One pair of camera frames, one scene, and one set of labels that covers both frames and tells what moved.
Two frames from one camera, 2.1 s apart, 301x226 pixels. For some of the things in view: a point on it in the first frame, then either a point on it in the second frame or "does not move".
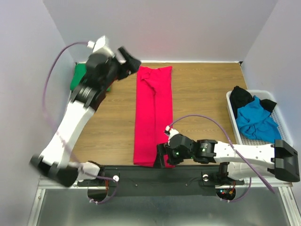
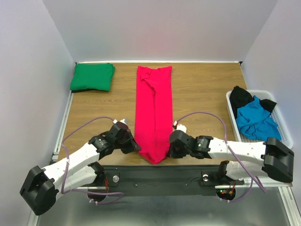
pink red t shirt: (154, 112) does not move
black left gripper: (132, 65) -> (133, 146)
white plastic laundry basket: (277, 115) does not move
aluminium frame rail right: (289, 202) does not move
